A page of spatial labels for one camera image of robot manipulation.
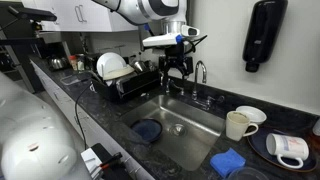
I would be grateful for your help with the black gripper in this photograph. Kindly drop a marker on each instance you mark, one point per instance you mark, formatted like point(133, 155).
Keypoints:
point(175, 61)

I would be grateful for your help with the plain white mug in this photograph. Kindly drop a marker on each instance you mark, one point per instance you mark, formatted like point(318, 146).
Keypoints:
point(236, 128)

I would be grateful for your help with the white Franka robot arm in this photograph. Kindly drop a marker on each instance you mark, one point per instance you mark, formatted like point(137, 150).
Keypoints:
point(140, 10)

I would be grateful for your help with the stainless steel sink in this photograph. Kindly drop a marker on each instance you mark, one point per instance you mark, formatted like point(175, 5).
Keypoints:
point(190, 146)

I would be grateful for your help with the white mug with print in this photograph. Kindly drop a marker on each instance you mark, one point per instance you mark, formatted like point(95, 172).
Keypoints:
point(290, 146)

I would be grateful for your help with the chrome side sprayer tap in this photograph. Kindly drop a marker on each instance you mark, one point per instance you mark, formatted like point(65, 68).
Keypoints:
point(176, 88)

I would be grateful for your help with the chrome gooseneck faucet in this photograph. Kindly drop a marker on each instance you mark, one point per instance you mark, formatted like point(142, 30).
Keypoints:
point(195, 83)

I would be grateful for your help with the steel mixing bowl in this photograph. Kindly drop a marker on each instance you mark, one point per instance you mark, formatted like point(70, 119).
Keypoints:
point(140, 66)

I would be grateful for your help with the black dish rack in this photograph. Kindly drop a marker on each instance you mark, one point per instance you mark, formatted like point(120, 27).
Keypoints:
point(133, 88)

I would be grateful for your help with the grey paper towel dispenser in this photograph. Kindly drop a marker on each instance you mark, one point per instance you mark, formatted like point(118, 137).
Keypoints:
point(140, 33)

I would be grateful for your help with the cream dinner plate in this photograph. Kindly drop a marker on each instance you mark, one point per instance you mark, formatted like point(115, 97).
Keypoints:
point(118, 73)

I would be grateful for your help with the dark blue round plate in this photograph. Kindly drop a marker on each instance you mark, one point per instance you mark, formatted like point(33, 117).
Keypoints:
point(147, 130)

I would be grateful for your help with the white dinner plate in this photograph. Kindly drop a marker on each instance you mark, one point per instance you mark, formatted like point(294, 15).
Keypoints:
point(110, 63)

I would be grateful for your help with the white ceramic bowl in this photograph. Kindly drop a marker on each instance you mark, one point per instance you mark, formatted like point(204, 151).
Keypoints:
point(251, 114)

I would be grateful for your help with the small glass jar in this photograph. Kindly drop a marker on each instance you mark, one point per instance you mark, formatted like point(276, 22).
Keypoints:
point(81, 64)

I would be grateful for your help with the blue sponge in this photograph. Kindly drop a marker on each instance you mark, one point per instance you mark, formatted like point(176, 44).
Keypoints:
point(227, 161)

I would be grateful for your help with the spice jar with red lid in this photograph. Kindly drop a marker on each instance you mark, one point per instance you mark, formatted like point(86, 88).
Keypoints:
point(73, 63)

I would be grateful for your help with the clear plastic container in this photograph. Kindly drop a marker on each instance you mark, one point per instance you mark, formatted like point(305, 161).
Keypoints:
point(71, 80)

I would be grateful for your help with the dark blue plate with rim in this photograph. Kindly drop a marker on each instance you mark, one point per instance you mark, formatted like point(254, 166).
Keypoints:
point(258, 145)

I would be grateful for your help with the white base cabinets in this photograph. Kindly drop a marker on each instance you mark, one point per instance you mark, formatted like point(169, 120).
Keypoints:
point(58, 93)

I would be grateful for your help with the steel kettle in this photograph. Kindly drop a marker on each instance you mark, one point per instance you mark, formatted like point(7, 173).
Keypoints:
point(57, 63)

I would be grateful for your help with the clear glass bowl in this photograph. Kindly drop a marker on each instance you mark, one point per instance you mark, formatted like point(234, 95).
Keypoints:
point(246, 175)

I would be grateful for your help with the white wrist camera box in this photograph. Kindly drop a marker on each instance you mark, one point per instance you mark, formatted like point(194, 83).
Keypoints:
point(160, 40)

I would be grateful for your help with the white wall cabinet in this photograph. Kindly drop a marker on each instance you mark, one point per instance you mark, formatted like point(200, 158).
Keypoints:
point(96, 15)

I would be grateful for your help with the black wall soap dispenser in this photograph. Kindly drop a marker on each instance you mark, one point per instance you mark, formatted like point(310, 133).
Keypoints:
point(265, 30)

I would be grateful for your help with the black camera bar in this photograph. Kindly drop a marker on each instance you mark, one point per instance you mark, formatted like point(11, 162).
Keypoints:
point(36, 14)

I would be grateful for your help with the black camera stand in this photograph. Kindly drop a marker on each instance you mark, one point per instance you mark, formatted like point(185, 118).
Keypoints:
point(20, 50)

